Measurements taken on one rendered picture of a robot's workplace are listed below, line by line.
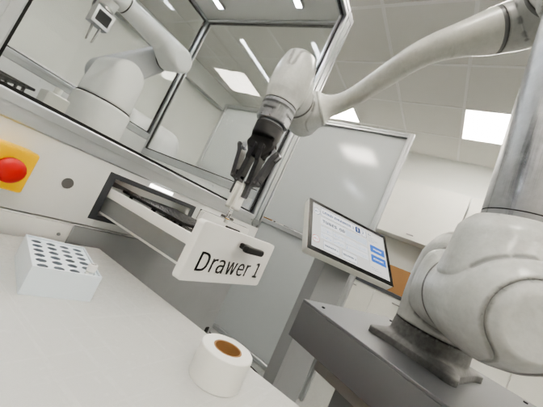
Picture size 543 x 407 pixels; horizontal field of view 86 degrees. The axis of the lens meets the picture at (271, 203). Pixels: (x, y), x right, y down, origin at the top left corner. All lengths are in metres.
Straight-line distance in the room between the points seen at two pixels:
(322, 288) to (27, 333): 1.28
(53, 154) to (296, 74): 0.55
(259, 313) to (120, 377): 2.15
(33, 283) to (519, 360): 0.59
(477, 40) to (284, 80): 0.43
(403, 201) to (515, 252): 3.50
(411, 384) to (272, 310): 1.92
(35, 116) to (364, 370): 0.73
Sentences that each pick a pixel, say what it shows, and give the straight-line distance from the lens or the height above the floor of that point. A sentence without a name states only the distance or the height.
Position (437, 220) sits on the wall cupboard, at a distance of 3.88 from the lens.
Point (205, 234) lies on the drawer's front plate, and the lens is 0.52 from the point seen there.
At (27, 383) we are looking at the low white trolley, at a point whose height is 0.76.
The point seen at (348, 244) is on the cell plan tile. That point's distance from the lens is 1.50.
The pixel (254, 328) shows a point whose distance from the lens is 2.52.
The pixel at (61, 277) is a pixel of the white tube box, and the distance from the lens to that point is 0.48.
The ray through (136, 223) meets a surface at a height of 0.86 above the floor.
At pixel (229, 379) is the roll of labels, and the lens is 0.40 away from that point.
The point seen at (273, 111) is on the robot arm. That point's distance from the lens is 0.74.
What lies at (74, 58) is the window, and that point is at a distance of 0.70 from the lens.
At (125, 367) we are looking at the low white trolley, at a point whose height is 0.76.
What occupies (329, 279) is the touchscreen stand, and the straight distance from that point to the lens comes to 1.52.
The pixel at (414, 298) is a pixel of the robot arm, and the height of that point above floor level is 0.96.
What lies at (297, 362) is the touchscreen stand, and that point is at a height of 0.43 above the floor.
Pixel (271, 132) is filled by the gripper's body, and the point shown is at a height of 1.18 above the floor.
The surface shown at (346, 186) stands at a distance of 2.37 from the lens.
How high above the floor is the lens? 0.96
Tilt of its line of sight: 5 degrees up
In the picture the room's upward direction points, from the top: 25 degrees clockwise
